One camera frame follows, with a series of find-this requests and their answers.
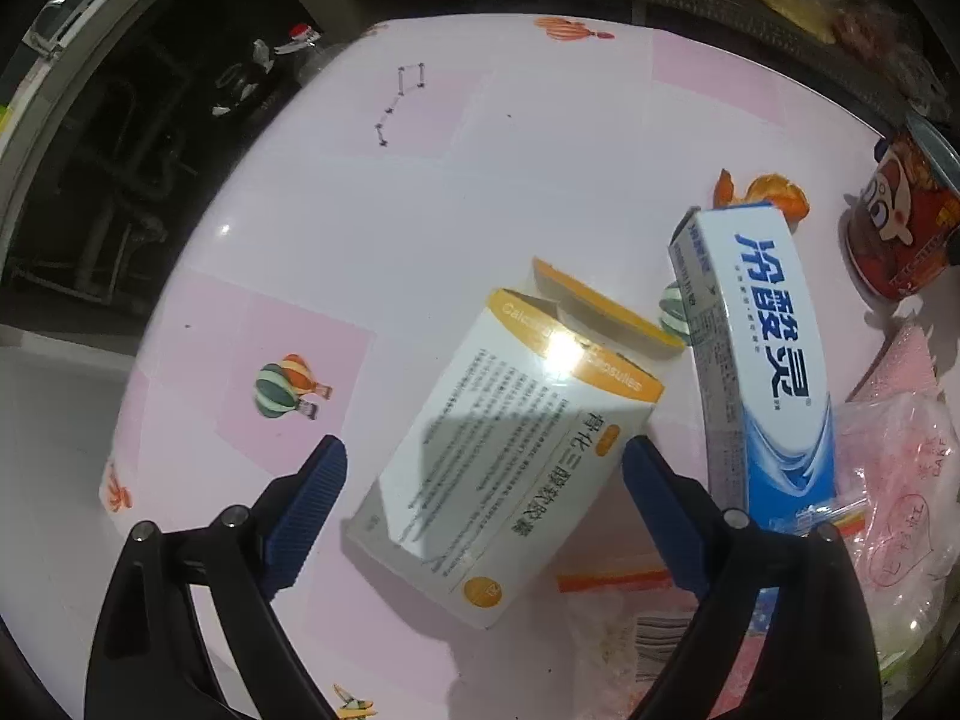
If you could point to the red tin can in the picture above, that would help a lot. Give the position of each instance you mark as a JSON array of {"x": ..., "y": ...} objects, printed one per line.
[{"x": 900, "y": 232}]

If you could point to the red plastic bag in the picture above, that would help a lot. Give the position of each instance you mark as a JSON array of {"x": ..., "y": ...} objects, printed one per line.
[{"x": 870, "y": 34}]

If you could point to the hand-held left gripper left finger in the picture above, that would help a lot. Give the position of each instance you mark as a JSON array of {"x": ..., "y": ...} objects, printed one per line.
[{"x": 307, "y": 510}]

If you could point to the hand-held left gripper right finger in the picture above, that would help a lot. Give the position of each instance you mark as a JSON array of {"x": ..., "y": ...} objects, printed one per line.
[{"x": 667, "y": 517}]

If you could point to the white and orange medicine box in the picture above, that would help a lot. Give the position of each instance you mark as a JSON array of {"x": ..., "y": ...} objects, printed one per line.
[{"x": 510, "y": 450}]

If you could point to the cooking oil bottle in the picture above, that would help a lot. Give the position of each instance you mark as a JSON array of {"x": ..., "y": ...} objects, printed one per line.
[{"x": 296, "y": 52}]

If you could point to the clear bag with barcode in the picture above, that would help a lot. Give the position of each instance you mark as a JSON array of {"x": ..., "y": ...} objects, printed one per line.
[{"x": 622, "y": 645}]

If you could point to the blue toothpaste box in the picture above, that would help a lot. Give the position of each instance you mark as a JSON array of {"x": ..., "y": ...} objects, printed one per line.
[{"x": 772, "y": 330}]

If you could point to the pink printed tablecloth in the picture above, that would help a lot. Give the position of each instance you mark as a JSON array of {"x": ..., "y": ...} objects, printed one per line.
[{"x": 375, "y": 202}]

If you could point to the clear plastic bag pink contents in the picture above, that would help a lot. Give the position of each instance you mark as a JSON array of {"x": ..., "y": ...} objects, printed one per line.
[{"x": 907, "y": 480}]

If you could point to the orange peel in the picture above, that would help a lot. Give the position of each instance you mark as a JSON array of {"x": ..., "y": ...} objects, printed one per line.
[{"x": 772, "y": 195}]

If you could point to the dark ceramic jar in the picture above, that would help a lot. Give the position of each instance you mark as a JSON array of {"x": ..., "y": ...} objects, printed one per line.
[{"x": 236, "y": 86}]

